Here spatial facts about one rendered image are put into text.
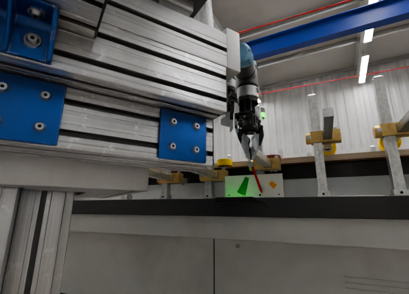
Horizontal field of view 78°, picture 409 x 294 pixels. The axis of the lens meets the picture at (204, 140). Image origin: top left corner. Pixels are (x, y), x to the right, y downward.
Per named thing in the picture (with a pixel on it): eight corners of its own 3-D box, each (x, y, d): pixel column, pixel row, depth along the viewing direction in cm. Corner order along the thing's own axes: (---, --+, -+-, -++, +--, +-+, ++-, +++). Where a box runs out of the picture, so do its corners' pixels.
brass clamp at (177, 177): (178, 182, 126) (178, 172, 128) (155, 183, 132) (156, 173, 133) (184, 183, 132) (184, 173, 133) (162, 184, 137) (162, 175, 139)
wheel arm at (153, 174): (137, 175, 104) (138, 165, 105) (131, 176, 105) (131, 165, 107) (187, 185, 142) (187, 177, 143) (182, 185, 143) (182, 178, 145)
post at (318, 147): (330, 205, 97) (316, 92, 110) (319, 205, 99) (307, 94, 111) (329, 206, 100) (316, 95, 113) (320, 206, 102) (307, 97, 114)
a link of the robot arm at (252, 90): (240, 95, 95) (262, 92, 92) (240, 107, 94) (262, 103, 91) (234, 87, 89) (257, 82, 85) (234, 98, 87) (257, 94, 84)
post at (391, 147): (408, 196, 88) (383, 73, 101) (395, 196, 89) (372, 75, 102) (405, 196, 91) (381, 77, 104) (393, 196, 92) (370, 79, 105)
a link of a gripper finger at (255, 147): (247, 157, 80) (246, 129, 83) (252, 161, 85) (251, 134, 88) (257, 156, 79) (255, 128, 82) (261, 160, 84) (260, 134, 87)
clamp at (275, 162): (279, 168, 108) (278, 157, 109) (248, 170, 113) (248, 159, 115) (281, 170, 113) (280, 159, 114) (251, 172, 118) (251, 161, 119)
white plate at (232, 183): (283, 197, 104) (282, 173, 107) (224, 198, 114) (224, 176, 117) (284, 197, 104) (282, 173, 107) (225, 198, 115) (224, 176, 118)
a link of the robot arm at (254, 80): (233, 58, 91) (238, 70, 98) (234, 84, 88) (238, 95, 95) (255, 53, 88) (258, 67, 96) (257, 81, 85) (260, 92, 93)
